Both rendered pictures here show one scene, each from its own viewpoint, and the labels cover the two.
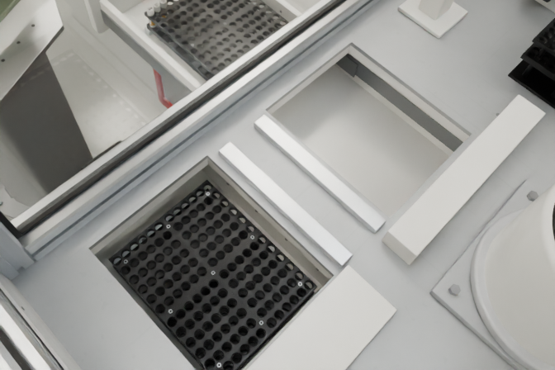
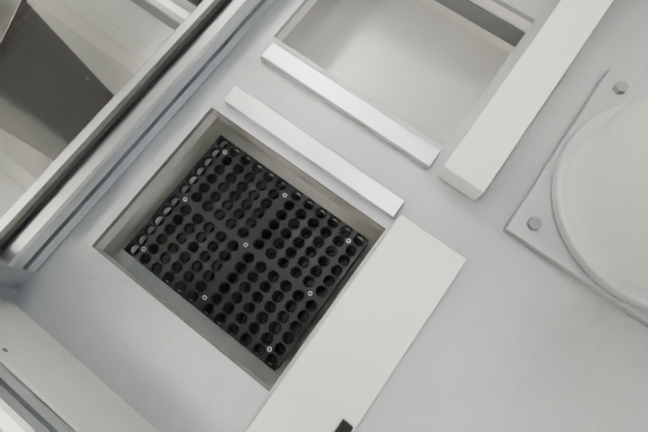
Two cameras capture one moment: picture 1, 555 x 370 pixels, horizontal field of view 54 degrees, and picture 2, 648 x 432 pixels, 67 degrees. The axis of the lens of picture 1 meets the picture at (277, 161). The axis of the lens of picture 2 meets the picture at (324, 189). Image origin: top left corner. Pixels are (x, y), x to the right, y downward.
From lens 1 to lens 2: 0.19 m
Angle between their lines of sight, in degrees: 13
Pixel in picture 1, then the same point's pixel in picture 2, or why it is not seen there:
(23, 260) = (14, 277)
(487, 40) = not seen: outside the picture
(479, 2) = not seen: outside the picture
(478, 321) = (567, 256)
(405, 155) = (454, 60)
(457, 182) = (524, 89)
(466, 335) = (553, 275)
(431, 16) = not seen: outside the picture
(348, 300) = (406, 257)
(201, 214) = (221, 177)
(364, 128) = (401, 35)
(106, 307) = (125, 311)
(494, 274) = (584, 201)
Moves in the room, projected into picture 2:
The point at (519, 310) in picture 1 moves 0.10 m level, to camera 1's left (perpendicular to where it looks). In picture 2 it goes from (623, 246) to (508, 248)
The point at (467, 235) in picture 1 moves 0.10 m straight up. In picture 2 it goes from (542, 151) to (585, 113)
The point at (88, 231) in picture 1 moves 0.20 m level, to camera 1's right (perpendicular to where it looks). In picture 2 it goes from (88, 226) to (273, 223)
